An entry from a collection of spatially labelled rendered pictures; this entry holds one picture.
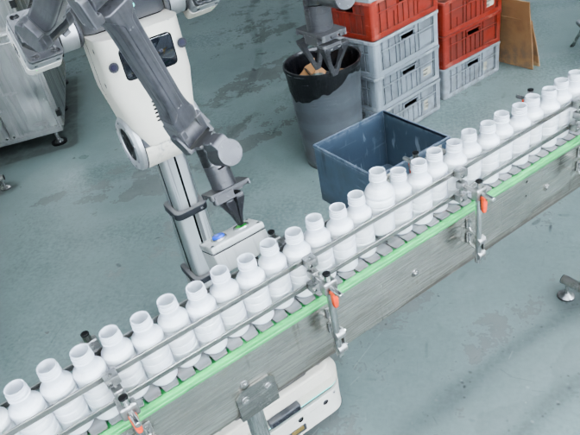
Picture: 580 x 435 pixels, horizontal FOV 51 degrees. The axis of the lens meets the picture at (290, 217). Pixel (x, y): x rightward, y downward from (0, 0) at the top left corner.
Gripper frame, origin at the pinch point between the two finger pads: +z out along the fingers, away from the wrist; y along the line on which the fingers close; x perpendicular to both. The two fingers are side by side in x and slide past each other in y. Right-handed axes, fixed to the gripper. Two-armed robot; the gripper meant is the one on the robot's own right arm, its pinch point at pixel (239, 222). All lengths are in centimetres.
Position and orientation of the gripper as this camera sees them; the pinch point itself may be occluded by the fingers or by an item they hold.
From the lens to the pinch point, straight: 141.3
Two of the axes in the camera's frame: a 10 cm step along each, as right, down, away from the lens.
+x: -4.7, -1.0, 8.8
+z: 3.5, 8.9, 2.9
